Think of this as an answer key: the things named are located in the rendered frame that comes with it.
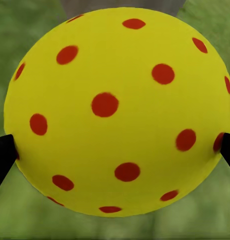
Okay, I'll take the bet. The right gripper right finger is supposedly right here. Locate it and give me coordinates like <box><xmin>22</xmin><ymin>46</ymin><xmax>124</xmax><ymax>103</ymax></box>
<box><xmin>220</xmin><ymin>132</ymin><xmax>230</xmax><ymax>166</ymax></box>

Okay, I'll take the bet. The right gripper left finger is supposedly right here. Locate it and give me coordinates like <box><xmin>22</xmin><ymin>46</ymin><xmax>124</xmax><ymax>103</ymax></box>
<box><xmin>0</xmin><ymin>134</ymin><xmax>17</xmax><ymax>185</ymax></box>

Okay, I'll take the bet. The easter egg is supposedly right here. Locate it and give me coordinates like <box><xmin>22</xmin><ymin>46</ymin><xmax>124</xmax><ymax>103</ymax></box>
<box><xmin>4</xmin><ymin>7</ymin><xmax>230</xmax><ymax>217</ymax></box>

